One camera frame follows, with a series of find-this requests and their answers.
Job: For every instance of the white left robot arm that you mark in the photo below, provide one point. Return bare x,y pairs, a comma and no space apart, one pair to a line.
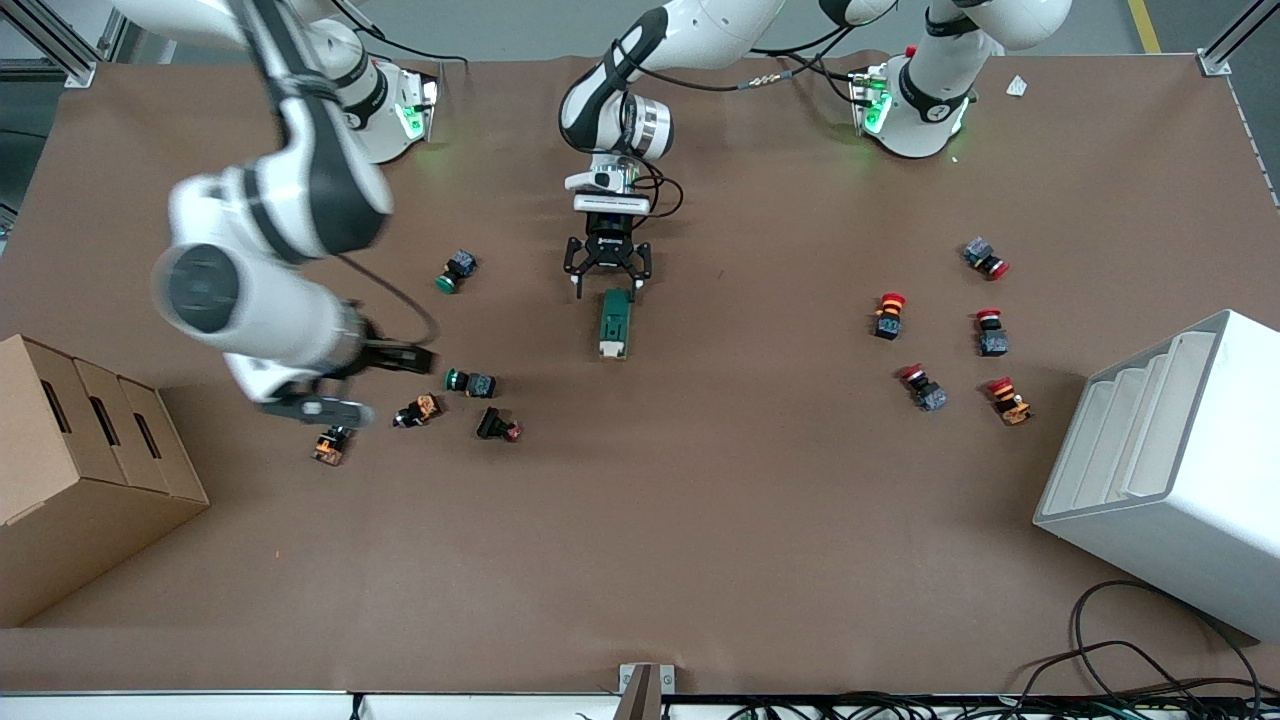
930,110

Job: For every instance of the metal table edge bracket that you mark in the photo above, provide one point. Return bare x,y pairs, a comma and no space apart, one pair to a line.
645,692

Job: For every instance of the red button with orange block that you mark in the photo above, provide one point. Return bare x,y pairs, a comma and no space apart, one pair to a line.
1010,402

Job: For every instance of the green mushroom push button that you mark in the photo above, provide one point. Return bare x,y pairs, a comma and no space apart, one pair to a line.
472,383
458,270

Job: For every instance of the aluminium frame profile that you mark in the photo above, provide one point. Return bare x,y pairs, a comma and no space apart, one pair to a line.
1215,62
55,50

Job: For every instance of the brown cardboard box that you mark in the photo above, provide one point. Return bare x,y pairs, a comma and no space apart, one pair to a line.
80,500

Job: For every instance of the white paper scrap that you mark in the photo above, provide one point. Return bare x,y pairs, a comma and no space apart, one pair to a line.
1017,86

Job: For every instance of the white stepped rack box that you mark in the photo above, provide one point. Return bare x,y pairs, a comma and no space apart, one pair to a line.
1180,500

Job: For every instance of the black maroon switch part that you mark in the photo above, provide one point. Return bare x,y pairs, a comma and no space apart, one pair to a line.
494,424

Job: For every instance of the red button with blue block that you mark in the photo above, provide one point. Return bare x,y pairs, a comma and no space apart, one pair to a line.
984,256
926,390
992,335

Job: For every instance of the black orange selector switch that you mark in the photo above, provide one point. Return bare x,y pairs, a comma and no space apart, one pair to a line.
420,410
330,447

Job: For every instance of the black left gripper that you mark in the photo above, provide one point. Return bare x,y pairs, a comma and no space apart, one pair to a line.
607,249

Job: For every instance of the green terminal block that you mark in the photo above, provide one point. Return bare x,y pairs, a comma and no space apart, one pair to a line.
613,325

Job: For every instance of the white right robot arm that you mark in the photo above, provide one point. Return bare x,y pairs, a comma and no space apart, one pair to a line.
300,190

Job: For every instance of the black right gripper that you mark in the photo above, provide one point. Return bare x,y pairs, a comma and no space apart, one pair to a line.
383,356

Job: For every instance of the white table edge rail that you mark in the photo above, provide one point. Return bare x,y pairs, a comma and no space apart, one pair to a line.
200,706

